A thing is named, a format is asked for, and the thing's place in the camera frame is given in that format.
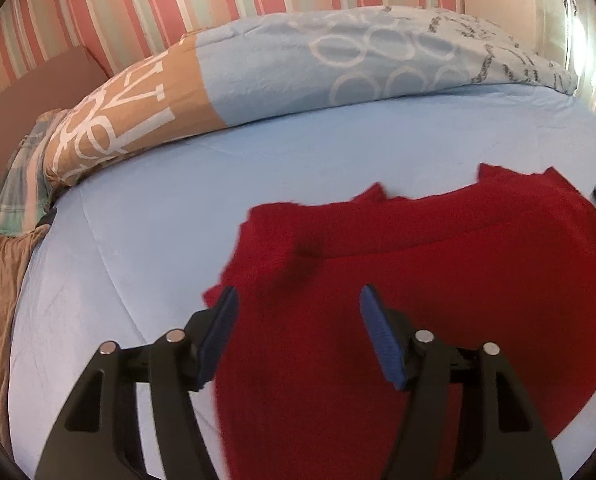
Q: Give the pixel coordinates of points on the folded patterned duvet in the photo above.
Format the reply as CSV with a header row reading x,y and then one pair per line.
x,y
278,75

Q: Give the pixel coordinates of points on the red knitted sweater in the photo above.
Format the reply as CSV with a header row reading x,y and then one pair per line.
x,y
452,270

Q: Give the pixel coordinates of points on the light blue quilted bed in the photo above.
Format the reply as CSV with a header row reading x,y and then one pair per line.
x,y
153,210

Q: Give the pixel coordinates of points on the white wardrobe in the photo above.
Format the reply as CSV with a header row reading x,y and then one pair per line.
x,y
577,25

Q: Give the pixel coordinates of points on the plaid pillow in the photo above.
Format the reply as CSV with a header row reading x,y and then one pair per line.
x,y
25,180

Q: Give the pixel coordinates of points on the brown folded garment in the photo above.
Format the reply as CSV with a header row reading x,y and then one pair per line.
x,y
0,310

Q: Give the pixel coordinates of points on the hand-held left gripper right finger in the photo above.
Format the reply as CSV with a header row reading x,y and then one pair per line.
x,y
380,335

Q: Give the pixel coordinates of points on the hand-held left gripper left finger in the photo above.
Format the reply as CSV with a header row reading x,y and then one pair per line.
x,y
220,330

